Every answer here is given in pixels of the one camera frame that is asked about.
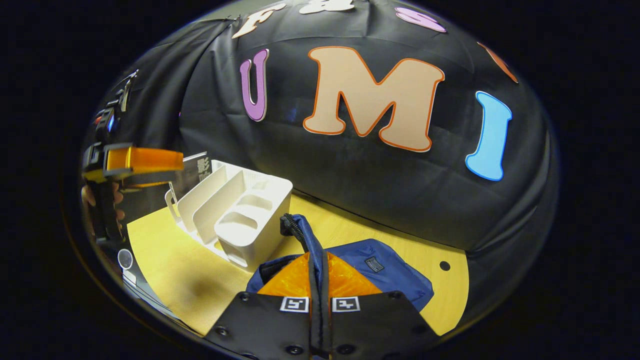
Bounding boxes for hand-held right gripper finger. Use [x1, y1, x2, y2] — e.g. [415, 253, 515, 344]
[320, 252, 441, 358]
[205, 252, 321, 358]

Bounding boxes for black backdrop cloth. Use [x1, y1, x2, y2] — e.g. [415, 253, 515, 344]
[82, 0, 560, 321]

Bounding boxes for blue schoolbag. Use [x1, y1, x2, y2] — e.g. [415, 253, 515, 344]
[246, 214, 435, 313]

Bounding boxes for white plastic bookshelf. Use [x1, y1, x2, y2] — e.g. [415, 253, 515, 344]
[165, 160, 294, 273]

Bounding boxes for dark cover book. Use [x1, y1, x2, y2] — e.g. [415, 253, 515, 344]
[124, 151, 213, 225]

